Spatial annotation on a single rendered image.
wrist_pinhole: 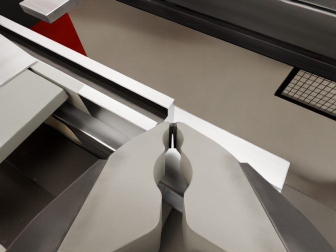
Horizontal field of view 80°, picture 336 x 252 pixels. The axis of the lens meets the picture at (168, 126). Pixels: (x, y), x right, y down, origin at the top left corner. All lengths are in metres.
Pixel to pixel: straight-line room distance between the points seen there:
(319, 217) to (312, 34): 0.22
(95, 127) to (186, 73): 1.39
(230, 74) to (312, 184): 0.86
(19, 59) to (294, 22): 0.30
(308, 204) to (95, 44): 1.76
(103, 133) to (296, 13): 0.27
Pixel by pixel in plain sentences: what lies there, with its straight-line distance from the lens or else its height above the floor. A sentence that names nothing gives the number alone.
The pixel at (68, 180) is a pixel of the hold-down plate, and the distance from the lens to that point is 0.23.
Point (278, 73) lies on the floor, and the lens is 1.73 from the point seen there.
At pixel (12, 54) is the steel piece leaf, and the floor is 1.00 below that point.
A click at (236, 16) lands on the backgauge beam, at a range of 0.34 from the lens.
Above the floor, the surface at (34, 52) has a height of 0.99.
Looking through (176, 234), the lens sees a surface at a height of 0.88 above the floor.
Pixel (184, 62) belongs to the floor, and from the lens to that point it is 1.61.
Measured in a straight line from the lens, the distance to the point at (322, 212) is 0.29.
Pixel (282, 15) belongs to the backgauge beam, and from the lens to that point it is 0.33.
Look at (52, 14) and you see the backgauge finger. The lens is 0.22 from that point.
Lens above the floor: 1.11
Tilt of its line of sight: 61 degrees down
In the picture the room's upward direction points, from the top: straight up
